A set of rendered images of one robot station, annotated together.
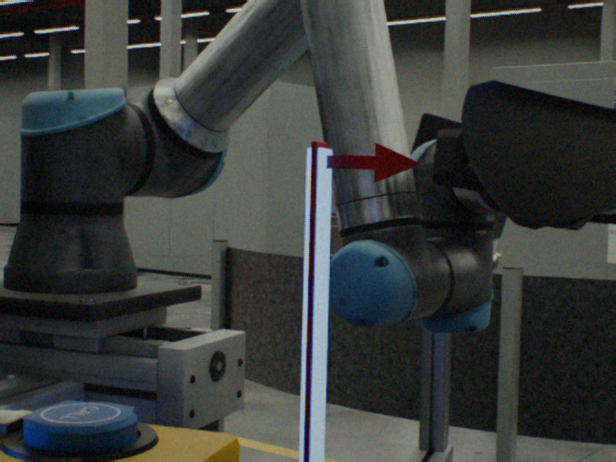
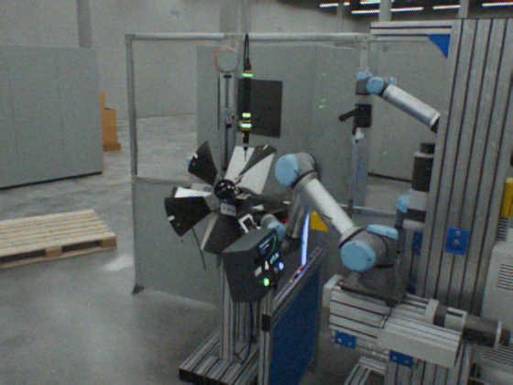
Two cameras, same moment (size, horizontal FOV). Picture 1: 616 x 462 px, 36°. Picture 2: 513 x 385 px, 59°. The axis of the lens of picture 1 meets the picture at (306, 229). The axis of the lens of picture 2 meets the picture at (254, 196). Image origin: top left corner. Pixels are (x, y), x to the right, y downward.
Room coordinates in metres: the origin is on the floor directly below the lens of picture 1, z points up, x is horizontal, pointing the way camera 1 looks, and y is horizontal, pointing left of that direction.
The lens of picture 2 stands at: (2.78, -0.07, 1.84)
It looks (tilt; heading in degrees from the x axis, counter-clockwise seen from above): 16 degrees down; 185
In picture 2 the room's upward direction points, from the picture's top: 2 degrees clockwise
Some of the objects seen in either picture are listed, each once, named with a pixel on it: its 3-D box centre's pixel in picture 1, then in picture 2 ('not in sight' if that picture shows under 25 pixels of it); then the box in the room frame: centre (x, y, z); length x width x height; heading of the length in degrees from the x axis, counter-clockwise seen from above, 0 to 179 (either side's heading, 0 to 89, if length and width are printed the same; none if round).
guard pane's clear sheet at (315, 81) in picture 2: not in sight; (292, 122); (-0.22, -0.12, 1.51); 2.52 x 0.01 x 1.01; 72
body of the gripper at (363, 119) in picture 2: not in sight; (362, 115); (0.39, 0.25, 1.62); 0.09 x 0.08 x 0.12; 72
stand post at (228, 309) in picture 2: not in sight; (228, 304); (0.32, -0.44, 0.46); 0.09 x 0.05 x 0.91; 72
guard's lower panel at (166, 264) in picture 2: not in sight; (285, 264); (-0.22, -0.12, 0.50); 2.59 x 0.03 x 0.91; 72
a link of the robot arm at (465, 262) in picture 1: (446, 276); (275, 250); (0.93, -0.14, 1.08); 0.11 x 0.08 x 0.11; 144
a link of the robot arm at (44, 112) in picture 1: (78, 143); (380, 243); (1.09, 0.27, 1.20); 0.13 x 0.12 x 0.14; 144
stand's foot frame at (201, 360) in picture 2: not in sight; (234, 356); (0.23, -0.41, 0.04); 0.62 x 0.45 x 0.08; 162
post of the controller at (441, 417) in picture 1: (435, 365); (268, 291); (1.08, -0.16, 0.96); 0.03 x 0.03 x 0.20; 72
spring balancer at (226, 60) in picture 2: not in sight; (226, 60); (-0.22, -0.56, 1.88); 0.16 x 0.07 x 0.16; 107
